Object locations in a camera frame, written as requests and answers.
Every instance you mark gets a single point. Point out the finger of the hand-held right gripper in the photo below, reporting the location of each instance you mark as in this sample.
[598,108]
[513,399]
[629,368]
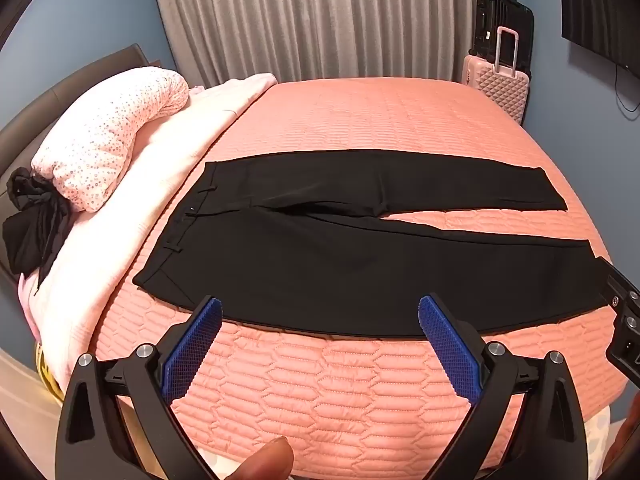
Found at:
[625,287]

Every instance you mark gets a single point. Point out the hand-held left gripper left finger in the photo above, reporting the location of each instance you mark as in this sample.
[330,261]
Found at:
[195,340]

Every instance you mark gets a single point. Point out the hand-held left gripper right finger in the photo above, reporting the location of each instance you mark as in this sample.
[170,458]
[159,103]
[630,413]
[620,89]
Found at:
[447,340]

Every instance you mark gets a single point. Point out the black pants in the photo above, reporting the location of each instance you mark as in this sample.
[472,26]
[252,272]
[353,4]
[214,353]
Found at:
[300,260]

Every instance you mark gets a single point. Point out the person's left hand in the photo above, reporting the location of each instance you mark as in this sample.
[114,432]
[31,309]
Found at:
[267,462]

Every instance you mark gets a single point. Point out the yellow and black object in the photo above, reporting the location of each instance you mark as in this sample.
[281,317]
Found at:
[45,370]

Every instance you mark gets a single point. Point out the light pink blanket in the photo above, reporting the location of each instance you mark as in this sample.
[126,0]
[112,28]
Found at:
[165,145]

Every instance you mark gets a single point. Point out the black cloth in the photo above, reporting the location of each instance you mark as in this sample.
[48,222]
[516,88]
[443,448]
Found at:
[30,230]

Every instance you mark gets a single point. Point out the pink dotted pillow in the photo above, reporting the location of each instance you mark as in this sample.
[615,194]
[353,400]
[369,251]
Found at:
[100,130]

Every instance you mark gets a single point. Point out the pink suitcase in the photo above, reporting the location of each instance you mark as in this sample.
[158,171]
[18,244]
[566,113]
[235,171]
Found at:
[495,87]

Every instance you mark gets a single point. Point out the pink quilted bedspread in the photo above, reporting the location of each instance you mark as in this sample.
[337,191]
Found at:
[350,110]

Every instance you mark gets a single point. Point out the black suitcase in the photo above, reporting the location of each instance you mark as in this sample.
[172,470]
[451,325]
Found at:
[505,10]

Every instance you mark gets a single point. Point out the grey curtain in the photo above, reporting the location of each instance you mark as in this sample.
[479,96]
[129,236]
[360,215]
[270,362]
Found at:
[325,15]

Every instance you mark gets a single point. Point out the black wall television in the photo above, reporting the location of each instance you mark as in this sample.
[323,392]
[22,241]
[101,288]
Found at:
[600,10]

